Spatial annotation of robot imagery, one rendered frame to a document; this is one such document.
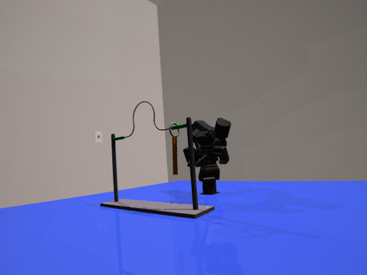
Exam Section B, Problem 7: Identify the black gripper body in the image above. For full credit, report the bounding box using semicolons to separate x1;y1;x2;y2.
183;141;229;164

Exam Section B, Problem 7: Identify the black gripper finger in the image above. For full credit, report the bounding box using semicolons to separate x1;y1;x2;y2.
187;150;199;167
195;149;216;167

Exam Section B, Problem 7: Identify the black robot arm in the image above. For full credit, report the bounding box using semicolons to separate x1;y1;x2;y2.
192;118;231;195

